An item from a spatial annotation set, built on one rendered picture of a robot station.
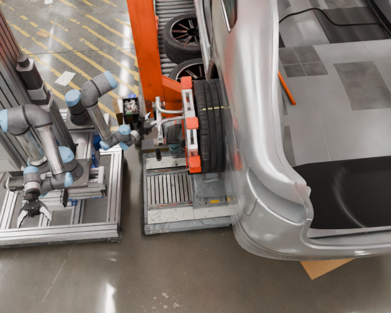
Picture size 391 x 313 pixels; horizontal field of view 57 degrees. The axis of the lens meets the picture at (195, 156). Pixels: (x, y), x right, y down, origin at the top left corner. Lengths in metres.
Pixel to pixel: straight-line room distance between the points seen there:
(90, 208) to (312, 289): 1.84
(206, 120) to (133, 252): 1.33
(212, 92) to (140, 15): 0.67
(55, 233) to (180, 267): 1.01
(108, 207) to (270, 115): 1.83
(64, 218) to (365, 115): 2.36
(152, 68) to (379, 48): 1.76
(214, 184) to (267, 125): 1.58
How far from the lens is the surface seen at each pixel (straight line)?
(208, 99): 2.33
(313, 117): 2.57
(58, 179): 2.13
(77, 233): 3.00
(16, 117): 2.09
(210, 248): 3.05
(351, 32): 3.75
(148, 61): 2.72
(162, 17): 4.74
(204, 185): 3.05
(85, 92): 2.29
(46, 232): 3.09
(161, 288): 2.96
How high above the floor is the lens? 2.83
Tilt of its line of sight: 54 degrees down
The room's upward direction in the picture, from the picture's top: 1 degrees counter-clockwise
